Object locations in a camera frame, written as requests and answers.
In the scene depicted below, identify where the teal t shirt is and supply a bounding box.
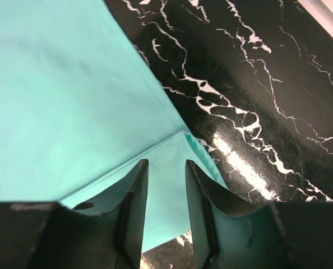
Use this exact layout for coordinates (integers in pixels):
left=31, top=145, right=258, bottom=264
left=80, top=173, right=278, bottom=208
left=0, top=1, right=223, bottom=251

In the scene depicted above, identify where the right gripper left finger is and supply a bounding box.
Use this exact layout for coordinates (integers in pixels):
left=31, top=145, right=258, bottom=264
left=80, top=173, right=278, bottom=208
left=0, top=159, right=149, bottom=268

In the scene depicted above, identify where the aluminium rail frame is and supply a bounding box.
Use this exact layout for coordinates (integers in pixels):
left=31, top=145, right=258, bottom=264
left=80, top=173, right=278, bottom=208
left=297, top=0, right=333, bottom=38

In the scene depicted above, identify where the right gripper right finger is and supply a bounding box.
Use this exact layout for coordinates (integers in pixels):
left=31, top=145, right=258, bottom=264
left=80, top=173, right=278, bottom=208
left=185, top=160, right=333, bottom=268

